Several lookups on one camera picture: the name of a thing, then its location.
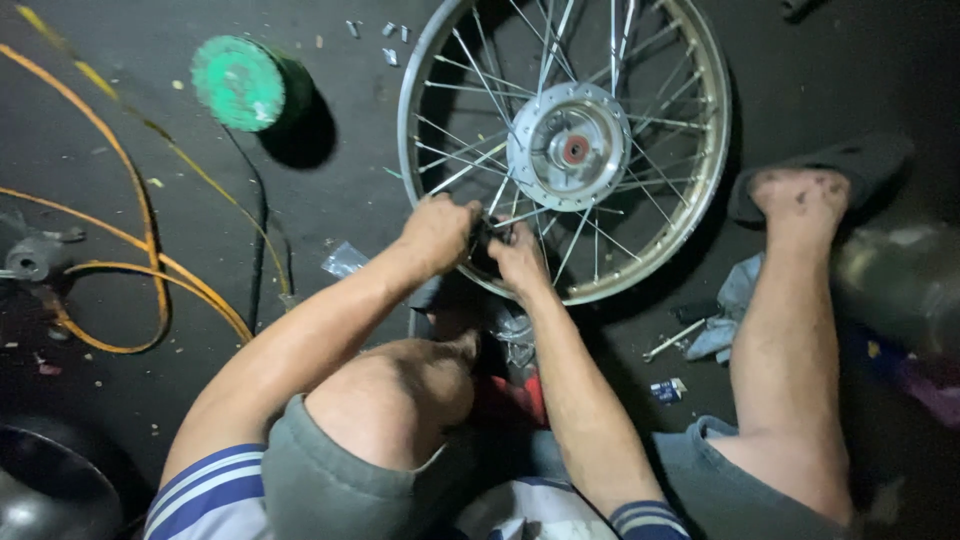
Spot grey metal machine part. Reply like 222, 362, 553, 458
0, 212, 88, 285

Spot person's left leg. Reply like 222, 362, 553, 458
303, 328, 483, 474

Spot orange hose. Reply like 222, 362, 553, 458
0, 42, 255, 356

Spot person's leg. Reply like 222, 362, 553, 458
303, 328, 483, 474
706, 168, 856, 528

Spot green round tin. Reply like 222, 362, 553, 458
189, 34, 315, 135

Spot shiny metal cylinder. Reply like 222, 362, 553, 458
830, 223, 960, 363

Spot black slipper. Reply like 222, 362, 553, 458
726, 132, 917, 231

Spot crumpled shiny plastic wrap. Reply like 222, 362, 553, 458
486, 298, 538, 370

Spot person's right leg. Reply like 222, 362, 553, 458
706, 168, 856, 528

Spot silver spoked motorcycle wheel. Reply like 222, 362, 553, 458
396, 0, 734, 307

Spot small black tool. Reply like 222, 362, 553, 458
669, 299, 726, 326

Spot red stool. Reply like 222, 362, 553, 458
471, 366, 550, 430

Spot grey shorts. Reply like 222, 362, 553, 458
260, 393, 849, 540

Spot grey rag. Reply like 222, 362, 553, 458
683, 252, 767, 367

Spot person's left hand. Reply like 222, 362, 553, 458
399, 192, 484, 278

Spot small blue white packet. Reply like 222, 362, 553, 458
648, 376, 689, 407

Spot silver metal wrench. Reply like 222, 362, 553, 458
642, 318, 708, 363

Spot black spoke tool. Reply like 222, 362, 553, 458
468, 216, 516, 277

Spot black cable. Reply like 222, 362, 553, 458
221, 123, 295, 336

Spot yellow hose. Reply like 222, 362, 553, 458
15, 3, 295, 305

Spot black rubber tyre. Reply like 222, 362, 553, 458
0, 414, 126, 540

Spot person's right hand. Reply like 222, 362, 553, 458
487, 221, 554, 303

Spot white blue striped shirt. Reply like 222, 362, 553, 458
142, 442, 693, 540

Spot clear plastic bag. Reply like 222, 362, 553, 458
320, 239, 371, 281

